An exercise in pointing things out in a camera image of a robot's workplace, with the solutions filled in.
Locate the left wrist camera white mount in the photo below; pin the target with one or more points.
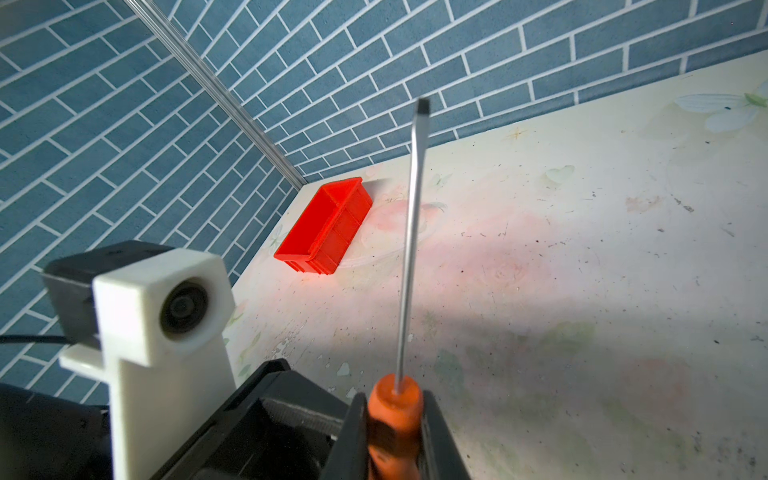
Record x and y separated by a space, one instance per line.
147 320

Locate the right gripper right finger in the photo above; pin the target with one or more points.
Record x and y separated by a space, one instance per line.
440 458

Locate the red plastic bin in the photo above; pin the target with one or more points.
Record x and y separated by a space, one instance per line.
324 231

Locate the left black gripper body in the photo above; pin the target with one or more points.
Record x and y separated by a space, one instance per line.
277 425

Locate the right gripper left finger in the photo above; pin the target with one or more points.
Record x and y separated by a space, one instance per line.
349 457

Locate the left corner aluminium post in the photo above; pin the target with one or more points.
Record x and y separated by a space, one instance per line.
152 17

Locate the orange handled screwdriver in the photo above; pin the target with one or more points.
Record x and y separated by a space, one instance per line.
396 403

